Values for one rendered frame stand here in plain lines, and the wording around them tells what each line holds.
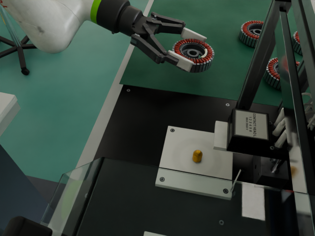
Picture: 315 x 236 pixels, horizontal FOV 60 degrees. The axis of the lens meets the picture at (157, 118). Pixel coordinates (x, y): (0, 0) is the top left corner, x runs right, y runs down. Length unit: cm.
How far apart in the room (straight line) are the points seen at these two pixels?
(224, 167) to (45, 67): 173
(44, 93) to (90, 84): 30
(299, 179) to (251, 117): 20
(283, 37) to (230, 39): 51
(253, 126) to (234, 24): 61
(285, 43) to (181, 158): 30
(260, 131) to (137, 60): 49
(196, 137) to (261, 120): 18
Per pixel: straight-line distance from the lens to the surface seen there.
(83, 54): 217
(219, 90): 78
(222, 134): 51
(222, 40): 96
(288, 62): 42
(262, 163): 57
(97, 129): 69
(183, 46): 76
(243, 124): 48
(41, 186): 152
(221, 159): 60
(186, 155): 59
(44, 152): 164
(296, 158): 33
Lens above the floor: 129
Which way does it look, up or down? 51 degrees down
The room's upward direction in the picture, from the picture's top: straight up
